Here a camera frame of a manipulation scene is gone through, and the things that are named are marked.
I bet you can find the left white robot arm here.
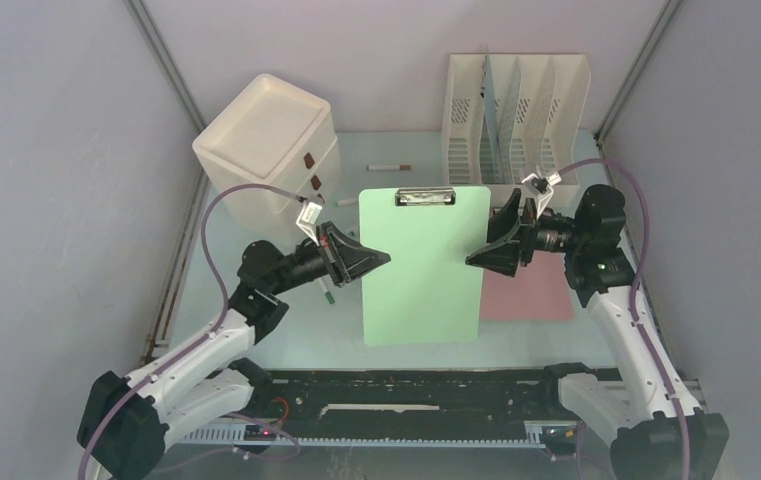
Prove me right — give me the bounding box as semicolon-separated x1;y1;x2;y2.
76;222;391;479

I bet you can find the white marker dark-green cap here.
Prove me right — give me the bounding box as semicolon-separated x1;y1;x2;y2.
316;279;336;305

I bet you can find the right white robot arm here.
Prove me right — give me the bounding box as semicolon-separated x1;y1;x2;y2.
466;184;729;479

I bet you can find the cream file organizer rack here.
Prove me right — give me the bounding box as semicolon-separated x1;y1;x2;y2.
441;54;591;206

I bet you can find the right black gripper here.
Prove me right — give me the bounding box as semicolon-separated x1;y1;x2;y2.
465;188;587;278

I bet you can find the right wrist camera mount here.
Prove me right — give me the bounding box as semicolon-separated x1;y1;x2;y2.
521;166;562;210

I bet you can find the pink clipboard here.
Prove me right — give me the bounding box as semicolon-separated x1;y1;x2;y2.
480;252;575;322

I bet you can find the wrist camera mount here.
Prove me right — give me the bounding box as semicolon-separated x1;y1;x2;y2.
521;166;562;210
295;194;326;236

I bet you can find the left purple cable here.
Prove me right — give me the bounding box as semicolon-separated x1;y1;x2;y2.
81;183;308;480

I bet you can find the cream three-drawer cabinet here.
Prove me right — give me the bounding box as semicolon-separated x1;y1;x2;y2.
192;74;342;243

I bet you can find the blue clipboard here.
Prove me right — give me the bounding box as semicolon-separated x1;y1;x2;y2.
480;51;504;185

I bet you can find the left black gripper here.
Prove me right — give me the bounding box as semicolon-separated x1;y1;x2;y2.
269;222;389;296

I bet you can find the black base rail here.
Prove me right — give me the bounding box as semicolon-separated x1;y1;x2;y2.
174;357;633;458

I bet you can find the white marker brown cap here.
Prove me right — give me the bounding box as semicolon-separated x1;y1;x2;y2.
366;164;412;172

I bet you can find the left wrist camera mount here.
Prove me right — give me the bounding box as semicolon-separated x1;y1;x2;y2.
295;194;326;236

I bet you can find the green clipboard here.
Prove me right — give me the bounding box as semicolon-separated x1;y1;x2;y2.
358;186;491;347

